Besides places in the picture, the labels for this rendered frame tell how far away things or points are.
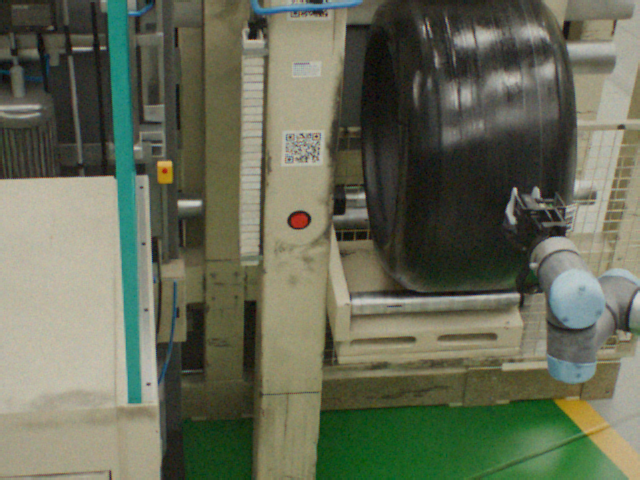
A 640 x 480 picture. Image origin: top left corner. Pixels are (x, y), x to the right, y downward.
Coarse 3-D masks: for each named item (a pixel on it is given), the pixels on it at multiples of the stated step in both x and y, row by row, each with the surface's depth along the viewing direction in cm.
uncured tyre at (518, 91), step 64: (448, 0) 229; (512, 0) 230; (384, 64) 266; (448, 64) 220; (512, 64) 222; (384, 128) 273; (448, 128) 219; (512, 128) 220; (576, 128) 225; (384, 192) 271; (448, 192) 221; (384, 256) 247; (448, 256) 229; (512, 256) 231
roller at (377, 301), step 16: (512, 288) 254; (352, 304) 249; (368, 304) 249; (384, 304) 250; (400, 304) 250; (416, 304) 251; (432, 304) 251; (448, 304) 252; (464, 304) 252; (480, 304) 253; (496, 304) 253; (512, 304) 254
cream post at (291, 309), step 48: (336, 0) 218; (288, 48) 223; (336, 48) 224; (288, 96) 228; (336, 96) 230; (336, 144) 236; (288, 192) 241; (288, 240) 247; (288, 288) 254; (288, 336) 262; (288, 384) 269; (288, 432) 278
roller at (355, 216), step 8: (352, 208) 273; (360, 208) 273; (336, 216) 271; (344, 216) 271; (352, 216) 272; (360, 216) 272; (336, 224) 272; (344, 224) 272; (352, 224) 272; (360, 224) 272; (368, 224) 273
